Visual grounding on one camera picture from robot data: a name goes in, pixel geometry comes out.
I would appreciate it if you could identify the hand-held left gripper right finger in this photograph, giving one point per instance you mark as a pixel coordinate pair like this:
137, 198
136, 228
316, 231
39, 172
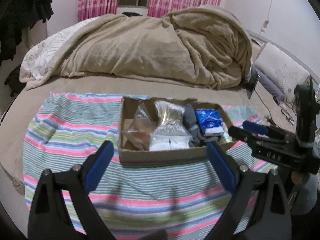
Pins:
221, 165

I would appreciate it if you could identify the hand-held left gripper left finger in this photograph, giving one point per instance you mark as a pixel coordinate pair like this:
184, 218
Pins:
98, 165

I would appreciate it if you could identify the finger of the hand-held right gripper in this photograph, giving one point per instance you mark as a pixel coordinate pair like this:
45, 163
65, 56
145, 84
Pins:
240, 133
255, 127

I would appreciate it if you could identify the blue tissue packet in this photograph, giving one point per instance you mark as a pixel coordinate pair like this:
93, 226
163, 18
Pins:
207, 120

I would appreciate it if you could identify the grey knitted socks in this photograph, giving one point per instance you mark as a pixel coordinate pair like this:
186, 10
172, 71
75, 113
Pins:
190, 122

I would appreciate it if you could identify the plastic bag with bread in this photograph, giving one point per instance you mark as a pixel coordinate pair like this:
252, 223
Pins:
140, 132

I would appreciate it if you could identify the cardboard box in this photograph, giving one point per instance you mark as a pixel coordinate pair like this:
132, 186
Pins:
162, 157

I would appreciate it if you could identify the cotton swabs bag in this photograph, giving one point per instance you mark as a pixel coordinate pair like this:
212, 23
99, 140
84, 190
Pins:
170, 120

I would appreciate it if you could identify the person's right forearm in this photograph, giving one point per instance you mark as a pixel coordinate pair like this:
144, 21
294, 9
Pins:
307, 195

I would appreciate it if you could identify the small black gadget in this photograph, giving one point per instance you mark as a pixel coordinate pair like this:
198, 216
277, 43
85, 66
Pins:
287, 116

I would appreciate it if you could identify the striped pastel cloth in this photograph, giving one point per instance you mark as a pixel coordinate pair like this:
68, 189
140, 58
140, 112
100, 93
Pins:
75, 130

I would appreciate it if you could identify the lavender pillow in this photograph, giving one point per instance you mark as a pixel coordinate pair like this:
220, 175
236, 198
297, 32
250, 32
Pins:
268, 85

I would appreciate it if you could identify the floral white pillow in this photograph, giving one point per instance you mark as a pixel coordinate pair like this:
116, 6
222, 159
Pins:
285, 72

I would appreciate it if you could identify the beige fleece blanket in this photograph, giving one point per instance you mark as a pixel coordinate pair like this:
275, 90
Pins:
140, 50

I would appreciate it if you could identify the white floral quilt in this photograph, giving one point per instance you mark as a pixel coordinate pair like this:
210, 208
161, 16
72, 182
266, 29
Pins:
47, 52

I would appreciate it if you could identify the black clothes pile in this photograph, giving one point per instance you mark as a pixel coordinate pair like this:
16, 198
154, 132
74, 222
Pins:
22, 10

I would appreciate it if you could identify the white metal bed frame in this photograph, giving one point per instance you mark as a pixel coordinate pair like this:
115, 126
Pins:
280, 43

